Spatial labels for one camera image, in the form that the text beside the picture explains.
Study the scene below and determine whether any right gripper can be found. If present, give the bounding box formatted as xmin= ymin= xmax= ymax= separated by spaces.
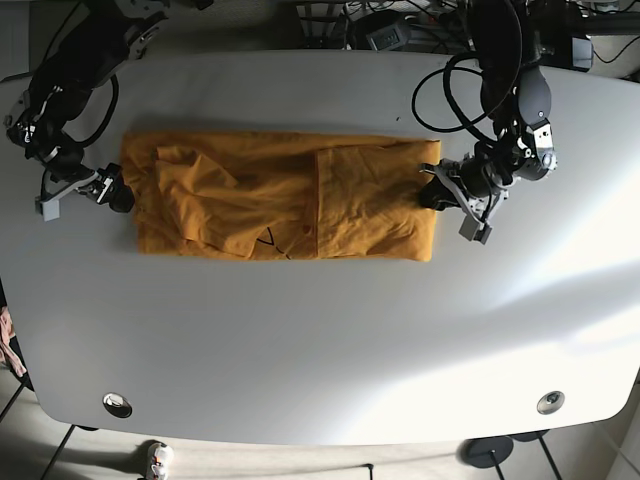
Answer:
xmin=35 ymin=163 xmax=122 ymax=221

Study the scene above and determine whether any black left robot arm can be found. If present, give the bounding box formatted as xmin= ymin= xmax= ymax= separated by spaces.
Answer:
xmin=419 ymin=1 xmax=557 ymax=243

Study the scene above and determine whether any white orange shoe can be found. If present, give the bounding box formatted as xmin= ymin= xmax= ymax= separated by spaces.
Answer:
xmin=145 ymin=442 xmax=174 ymax=480

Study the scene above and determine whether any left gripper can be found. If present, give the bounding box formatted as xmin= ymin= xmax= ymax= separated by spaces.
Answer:
xmin=419 ymin=157 xmax=509 ymax=245

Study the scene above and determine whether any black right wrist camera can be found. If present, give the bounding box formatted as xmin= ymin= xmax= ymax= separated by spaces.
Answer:
xmin=108 ymin=178 xmax=135 ymax=213

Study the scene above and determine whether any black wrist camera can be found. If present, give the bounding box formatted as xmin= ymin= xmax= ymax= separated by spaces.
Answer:
xmin=418 ymin=178 xmax=460 ymax=211
xmin=108 ymin=178 xmax=135 ymax=213

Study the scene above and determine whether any right black floor stand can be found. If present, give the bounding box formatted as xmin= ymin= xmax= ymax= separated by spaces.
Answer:
xmin=510 ymin=430 xmax=563 ymax=480

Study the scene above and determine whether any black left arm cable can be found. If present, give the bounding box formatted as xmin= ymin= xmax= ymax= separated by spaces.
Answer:
xmin=411 ymin=0 xmax=524 ymax=149

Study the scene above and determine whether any black floor stand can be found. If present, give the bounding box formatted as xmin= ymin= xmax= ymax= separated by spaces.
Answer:
xmin=458 ymin=436 xmax=514 ymax=480
xmin=510 ymin=430 xmax=563 ymax=480

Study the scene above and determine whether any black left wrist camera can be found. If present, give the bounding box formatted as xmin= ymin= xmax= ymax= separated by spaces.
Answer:
xmin=418 ymin=178 xmax=460 ymax=211

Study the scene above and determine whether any orange T-shirt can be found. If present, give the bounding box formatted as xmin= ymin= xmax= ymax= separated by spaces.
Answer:
xmin=120 ymin=131 xmax=441 ymax=262

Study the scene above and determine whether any left black floor stand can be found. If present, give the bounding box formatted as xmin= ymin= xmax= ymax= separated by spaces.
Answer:
xmin=458 ymin=436 xmax=514 ymax=480

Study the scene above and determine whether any mauve pink T-shirt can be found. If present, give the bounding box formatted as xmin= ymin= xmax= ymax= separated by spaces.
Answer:
xmin=0 ymin=306 xmax=27 ymax=378

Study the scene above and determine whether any table cable grommet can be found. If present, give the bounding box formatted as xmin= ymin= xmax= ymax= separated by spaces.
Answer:
xmin=102 ymin=392 xmax=133 ymax=419
xmin=536 ymin=390 xmax=566 ymax=415

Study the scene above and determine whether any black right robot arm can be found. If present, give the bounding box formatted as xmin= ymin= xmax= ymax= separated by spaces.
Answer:
xmin=4 ymin=1 xmax=167 ymax=221

